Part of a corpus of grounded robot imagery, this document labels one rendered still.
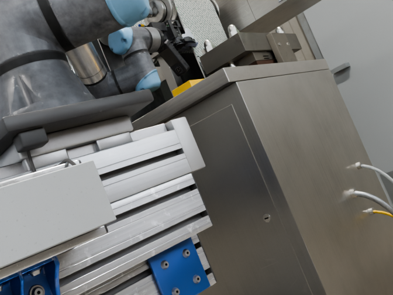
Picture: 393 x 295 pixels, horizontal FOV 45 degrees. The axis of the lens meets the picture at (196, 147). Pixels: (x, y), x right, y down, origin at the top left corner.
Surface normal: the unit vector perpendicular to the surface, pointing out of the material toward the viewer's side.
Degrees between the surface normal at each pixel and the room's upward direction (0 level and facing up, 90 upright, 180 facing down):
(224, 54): 90
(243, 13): 90
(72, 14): 127
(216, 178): 90
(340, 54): 90
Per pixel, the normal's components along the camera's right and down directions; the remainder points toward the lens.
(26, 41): 0.36, -0.22
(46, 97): 0.22, -0.48
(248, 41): 0.71, -0.35
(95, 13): 0.26, 0.63
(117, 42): -0.59, 0.18
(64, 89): 0.49, -0.58
